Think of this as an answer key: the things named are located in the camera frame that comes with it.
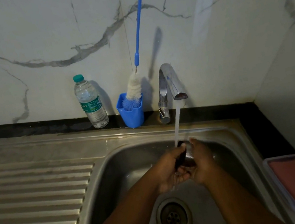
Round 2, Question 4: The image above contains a person's left hand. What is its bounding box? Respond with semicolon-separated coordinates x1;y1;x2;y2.
150;143;194;195

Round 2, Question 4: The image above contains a person's right hand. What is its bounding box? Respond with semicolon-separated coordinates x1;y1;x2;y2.
176;134;221;189

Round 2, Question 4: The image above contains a small dark steel cup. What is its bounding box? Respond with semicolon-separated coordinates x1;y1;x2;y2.
171;138;198;170

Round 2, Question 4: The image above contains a person's right forearm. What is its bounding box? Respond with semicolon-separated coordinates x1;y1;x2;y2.
201;158;287;224

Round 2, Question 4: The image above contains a blue plastic holder cup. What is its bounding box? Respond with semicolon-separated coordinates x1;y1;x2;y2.
114;89;149;131

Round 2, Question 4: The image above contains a chrome sink faucet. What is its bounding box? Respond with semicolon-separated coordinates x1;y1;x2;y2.
150;60;192;125

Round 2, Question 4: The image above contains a round sink drain strainer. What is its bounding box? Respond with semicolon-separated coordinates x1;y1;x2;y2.
153;195;194;224

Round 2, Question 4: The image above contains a stainless steel sink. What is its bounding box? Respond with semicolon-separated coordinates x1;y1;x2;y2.
0;88;295;224

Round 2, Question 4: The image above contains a clear plastic water bottle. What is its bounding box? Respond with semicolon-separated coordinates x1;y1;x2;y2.
71;71;111;132

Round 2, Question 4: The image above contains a blue handled bottle brush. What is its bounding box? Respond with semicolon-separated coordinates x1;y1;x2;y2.
104;0;163;113

